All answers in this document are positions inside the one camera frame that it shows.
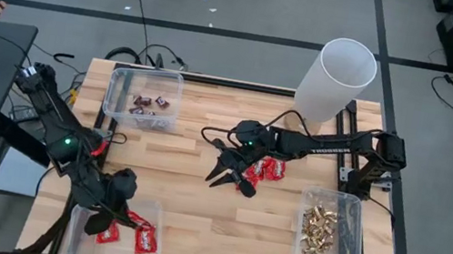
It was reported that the long black floor cable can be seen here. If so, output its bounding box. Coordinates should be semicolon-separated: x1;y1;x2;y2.
103;0;159;66

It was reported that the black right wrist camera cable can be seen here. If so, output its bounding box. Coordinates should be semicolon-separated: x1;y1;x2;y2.
198;94;320;163

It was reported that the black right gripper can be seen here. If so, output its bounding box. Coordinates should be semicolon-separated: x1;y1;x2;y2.
203;114;278;202

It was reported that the black left wrist camera cable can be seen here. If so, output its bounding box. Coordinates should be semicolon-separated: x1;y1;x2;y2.
103;128;130;147

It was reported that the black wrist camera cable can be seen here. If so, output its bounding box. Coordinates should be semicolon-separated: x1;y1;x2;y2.
103;128;130;147
198;94;320;163

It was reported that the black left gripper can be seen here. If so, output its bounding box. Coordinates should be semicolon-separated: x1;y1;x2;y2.
82;162;151;245

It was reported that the black cable bundle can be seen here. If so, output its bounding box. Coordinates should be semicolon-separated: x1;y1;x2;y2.
103;36;192;75

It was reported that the white shade wooden base lamp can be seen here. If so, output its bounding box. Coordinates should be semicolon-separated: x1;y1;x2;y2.
281;29;382;145

